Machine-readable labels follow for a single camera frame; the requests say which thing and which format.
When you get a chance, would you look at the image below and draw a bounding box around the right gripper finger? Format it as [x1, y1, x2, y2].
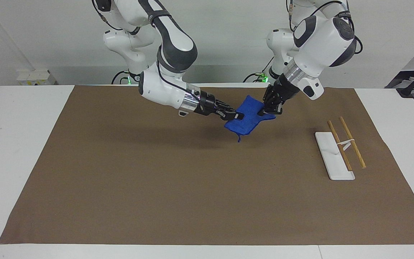
[218, 109, 245, 121]
[216, 101, 237, 112]

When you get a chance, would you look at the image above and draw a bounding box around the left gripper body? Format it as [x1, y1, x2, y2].
[268, 73, 300, 106]

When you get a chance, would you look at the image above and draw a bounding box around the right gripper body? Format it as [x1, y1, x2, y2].
[195, 91, 221, 116]

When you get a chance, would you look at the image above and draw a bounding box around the blue towel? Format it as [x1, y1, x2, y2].
[224, 95, 276, 143]

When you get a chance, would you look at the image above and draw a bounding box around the white rack with wooden rods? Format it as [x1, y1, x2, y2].
[315, 117, 367, 181]

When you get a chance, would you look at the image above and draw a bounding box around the white power strip box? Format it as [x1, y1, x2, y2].
[16, 69, 57, 86]

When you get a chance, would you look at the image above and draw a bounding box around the black cable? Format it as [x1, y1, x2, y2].
[111, 70, 132, 86]
[91, 0, 143, 36]
[286, 0, 364, 55]
[243, 56, 275, 83]
[156, 62, 202, 103]

